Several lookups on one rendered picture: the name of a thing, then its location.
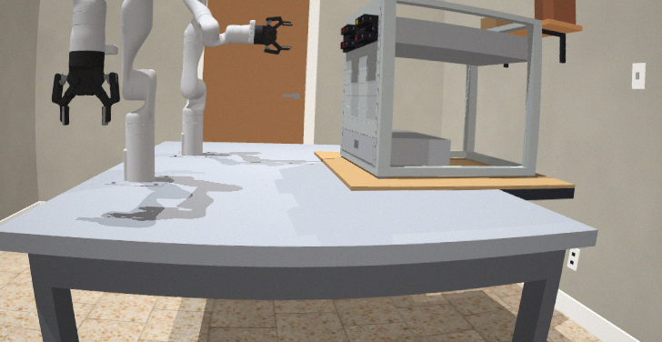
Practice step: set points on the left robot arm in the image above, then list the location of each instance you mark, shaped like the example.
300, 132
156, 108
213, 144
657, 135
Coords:
192, 87

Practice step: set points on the tan wooden board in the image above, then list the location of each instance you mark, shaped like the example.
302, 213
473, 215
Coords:
356, 177

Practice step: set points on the grey metal rack frame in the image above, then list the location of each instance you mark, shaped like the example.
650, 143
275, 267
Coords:
372, 145

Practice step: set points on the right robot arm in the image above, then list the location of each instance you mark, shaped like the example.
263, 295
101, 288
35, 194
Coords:
88, 34

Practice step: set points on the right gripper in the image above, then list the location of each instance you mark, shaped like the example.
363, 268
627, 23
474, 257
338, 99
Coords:
86, 78

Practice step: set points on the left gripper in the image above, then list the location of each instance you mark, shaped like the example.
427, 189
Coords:
269, 36

